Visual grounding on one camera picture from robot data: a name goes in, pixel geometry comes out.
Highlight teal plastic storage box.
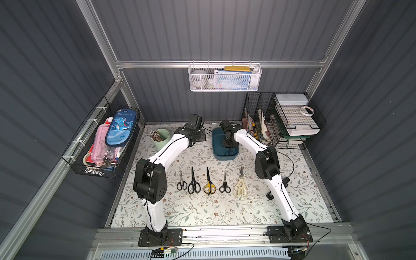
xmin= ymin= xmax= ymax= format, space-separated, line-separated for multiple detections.
xmin=212 ymin=127 xmax=239 ymax=161

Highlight small black scissors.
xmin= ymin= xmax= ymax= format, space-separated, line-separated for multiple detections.
xmin=219 ymin=171 xmax=231 ymax=193

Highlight cream handled kitchen scissors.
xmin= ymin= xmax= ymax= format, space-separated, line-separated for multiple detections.
xmin=232 ymin=167 xmax=249 ymax=198

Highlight yellow handled scissors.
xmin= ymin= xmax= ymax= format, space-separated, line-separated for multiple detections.
xmin=204 ymin=167 xmax=217 ymax=196

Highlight small grey scissors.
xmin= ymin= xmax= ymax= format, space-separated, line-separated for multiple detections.
xmin=177 ymin=171 xmax=187 ymax=191

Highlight large black scissors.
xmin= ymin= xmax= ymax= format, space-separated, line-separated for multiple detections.
xmin=187 ymin=167 xmax=201 ymax=194

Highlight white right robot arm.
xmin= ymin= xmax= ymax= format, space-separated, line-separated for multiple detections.
xmin=220 ymin=120 xmax=312 ymax=242

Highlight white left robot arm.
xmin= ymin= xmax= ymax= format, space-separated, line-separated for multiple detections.
xmin=133 ymin=114 xmax=204 ymax=233

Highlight mint green pen cup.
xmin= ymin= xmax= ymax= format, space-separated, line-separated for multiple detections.
xmin=149 ymin=128 xmax=171 ymax=151

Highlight tape roll in basket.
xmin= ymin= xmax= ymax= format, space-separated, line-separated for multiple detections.
xmin=190 ymin=69 xmax=208 ymax=89

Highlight black stapler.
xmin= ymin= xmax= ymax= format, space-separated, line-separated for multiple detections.
xmin=266 ymin=177 xmax=290 ymax=200

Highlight blue shark pencil case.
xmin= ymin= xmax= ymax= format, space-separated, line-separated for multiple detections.
xmin=105 ymin=108 xmax=138 ymax=147

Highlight checkered white notebook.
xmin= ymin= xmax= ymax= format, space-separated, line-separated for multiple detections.
xmin=275 ymin=104 xmax=320 ymax=137

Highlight yellow case in basket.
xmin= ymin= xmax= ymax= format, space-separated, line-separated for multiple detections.
xmin=224 ymin=66 xmax=251 ymax=72

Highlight white tape roll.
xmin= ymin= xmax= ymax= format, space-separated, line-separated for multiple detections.
xmin=299 ymin=106 xmax=315 ymax=117

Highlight pink pencil case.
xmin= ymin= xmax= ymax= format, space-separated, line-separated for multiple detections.
xmin=89 ymin=124 xmax=110 ymax=163

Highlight white wire wall basket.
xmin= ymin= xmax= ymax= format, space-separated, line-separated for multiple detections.
xmin=188 ymin=63 xmax=263 ymax=92

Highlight black wire desk organizer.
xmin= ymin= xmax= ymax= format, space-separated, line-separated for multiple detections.
xmin=242 ymin=92 xmax=326 ymax=150

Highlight black wire side basket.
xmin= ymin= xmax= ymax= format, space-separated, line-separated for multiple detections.
xmin=62 ymin=97 xmax=140 ymax=179

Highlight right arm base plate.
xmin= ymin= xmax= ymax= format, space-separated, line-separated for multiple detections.
xmin=265 ymin=225 xmax=314 ymax=244

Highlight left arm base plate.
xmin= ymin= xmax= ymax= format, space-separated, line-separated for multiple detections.
xmin=138 ymin=227 xmax=183 ymax=247

